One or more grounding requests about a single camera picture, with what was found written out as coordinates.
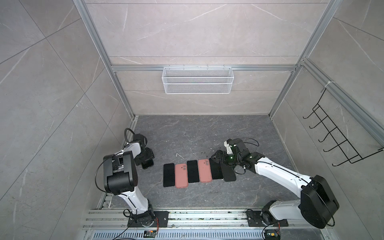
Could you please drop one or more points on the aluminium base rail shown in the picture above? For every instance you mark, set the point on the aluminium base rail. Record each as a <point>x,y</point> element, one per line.
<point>195,224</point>

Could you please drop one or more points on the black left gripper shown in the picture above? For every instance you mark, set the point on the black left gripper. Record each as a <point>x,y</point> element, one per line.
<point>150,156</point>

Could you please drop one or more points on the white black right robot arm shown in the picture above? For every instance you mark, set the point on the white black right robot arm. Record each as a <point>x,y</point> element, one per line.
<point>316,202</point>

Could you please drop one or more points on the black wire hook rack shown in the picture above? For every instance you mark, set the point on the black wire hook rack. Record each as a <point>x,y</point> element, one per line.
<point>334,133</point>

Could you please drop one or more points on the small circuit board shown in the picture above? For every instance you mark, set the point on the small circuit board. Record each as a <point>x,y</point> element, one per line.
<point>150,233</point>
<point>271,235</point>

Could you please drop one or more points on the black phone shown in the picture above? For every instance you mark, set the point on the black phone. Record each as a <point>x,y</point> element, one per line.
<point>169,175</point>
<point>193,171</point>

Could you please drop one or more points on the small circuit board right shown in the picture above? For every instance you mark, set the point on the small circuit board right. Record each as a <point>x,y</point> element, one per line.
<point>271,235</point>

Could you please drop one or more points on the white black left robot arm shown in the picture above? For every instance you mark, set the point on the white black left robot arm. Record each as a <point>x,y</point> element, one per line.
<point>121,178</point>

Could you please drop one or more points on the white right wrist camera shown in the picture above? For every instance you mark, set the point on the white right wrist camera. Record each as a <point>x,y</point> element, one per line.
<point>230,146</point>

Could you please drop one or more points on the pink phone case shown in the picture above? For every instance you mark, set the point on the pink phone case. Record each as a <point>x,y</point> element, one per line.
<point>181,176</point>

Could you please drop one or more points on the white wire mesh basket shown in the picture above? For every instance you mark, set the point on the white wire mesh basket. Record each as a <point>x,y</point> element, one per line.
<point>197,80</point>

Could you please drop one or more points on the black pad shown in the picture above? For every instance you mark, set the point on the black pad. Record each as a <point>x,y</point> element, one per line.
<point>216,170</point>

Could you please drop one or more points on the small circuit board left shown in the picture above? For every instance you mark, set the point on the small circuit board left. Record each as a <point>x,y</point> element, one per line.
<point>150,233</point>

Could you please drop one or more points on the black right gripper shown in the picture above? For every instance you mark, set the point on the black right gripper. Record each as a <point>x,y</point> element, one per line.
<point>223,159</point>

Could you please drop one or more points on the black phone case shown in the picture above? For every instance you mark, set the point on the black phone case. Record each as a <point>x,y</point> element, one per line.
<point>228,173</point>

